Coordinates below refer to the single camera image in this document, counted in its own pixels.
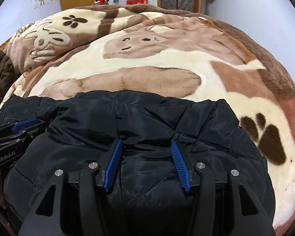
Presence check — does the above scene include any black puffer jacket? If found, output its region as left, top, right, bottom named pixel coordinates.
left=0, top=91, right=275, bottom=235

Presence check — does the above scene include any santa hat plush toy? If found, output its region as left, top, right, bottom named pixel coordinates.
left=94, top=0, right=106, bottom=5

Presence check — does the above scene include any brown puffer jacket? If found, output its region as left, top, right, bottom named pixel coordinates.
left=0, top=48, right=22, bottom=114

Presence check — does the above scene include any brown cartoon fleece blanket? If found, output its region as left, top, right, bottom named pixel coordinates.
left=4, top=4, right=295, bottom=235

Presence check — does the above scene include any red gift box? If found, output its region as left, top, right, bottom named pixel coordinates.
left=126, top=0, right=148, bottom=5

